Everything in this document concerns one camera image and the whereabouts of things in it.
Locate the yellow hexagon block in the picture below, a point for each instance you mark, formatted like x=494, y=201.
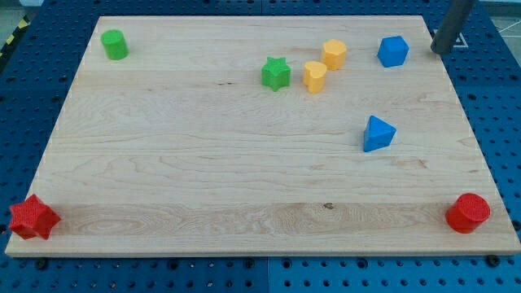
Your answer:
x=333, y=54

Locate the blue cube block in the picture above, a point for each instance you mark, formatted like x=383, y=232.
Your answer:
x=392, y=51

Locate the light wooden board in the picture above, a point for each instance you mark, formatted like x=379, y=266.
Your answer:
x=179, y=150

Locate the green star block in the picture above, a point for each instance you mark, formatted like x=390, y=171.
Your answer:
x=276, y=73

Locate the yellow heart block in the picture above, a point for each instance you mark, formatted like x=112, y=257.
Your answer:
x=314, y=76

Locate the blue triangle block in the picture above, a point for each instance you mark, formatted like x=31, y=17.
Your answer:
x=377, y=134

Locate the green cylinder block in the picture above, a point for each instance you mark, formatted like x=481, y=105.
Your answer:
x=114, y=44

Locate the red cylinder block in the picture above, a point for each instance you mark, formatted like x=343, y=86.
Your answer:
x=467, y=213

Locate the red star block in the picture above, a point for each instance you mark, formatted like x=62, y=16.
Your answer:
x=33, y=218

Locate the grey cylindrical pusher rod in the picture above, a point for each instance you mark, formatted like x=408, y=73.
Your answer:
x=451, y=25

